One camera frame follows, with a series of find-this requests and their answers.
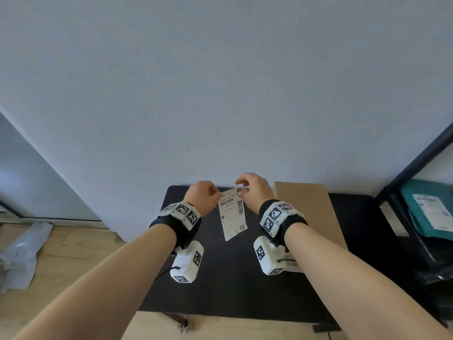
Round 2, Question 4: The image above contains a brown cardboard box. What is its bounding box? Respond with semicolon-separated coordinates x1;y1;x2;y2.
272;181;349;252

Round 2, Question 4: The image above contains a black camera cable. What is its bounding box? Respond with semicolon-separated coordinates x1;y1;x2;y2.
155;266;182;280

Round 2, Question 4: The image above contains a grey plastic bag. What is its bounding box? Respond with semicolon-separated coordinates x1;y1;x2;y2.
0;222;54;294

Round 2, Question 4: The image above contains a black wrist strap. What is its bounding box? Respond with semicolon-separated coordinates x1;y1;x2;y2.
149;200;202;250
259;200;308;250

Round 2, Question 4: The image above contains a person's left hand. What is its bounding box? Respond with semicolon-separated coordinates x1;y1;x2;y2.
184;180;220;217

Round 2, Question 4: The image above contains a person's right hand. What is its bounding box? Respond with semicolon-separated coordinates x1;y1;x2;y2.
235;173;275;215

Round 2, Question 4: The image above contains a black metal shelf rack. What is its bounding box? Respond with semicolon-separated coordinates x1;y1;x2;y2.
374;121;453;330

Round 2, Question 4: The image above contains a black left wrist strap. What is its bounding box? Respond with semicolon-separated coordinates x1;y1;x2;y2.
149;200;202;250

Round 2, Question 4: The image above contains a teal mailer bag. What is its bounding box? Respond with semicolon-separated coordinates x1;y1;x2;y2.
399;179;453;242

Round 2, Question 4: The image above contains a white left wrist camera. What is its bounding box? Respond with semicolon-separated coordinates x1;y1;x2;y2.
170;241;205;284

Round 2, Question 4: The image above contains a white paper barcode tag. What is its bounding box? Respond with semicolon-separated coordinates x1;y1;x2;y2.
217;187;247;242

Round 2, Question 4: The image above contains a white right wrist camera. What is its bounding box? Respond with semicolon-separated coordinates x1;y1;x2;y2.
253;236;298;276

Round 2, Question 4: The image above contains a black right wrist strap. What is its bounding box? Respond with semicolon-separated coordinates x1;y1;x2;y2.
259;200;308;250

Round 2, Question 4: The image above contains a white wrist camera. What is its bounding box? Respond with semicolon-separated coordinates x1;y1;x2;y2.
253;236;298;276
170;241;205;284

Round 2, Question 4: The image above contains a person's left forearm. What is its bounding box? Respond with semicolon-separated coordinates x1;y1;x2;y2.
12;223;177;340

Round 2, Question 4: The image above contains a person's right forearm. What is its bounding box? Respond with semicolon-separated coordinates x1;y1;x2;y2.
283;223;452;340

